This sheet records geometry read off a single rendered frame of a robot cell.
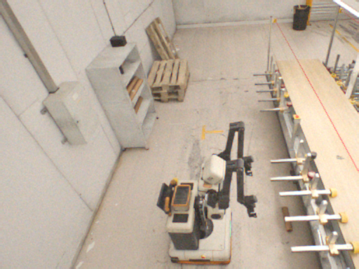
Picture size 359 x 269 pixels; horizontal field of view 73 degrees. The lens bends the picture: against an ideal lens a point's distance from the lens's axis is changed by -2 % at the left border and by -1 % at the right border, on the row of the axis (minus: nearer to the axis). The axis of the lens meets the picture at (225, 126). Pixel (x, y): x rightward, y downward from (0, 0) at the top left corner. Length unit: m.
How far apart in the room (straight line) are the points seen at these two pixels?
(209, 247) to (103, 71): 2.55
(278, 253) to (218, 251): 0.73
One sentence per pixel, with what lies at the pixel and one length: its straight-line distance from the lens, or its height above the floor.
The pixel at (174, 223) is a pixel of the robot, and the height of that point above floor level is 0.81.
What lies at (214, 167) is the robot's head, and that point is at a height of 1.39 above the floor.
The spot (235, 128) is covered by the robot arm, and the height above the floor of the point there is 1.61.
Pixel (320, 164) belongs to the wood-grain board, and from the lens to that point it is 2.74.
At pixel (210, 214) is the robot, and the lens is 2.46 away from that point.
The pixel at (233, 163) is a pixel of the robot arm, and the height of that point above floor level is 1.62.
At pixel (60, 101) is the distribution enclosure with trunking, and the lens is 2.88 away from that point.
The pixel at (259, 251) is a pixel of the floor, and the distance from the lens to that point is 3.11.
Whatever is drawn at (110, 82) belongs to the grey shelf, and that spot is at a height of 1.34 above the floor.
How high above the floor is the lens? 2.88
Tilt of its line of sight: 40 degrees down
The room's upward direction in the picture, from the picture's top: 4 degrees counter-clockwise
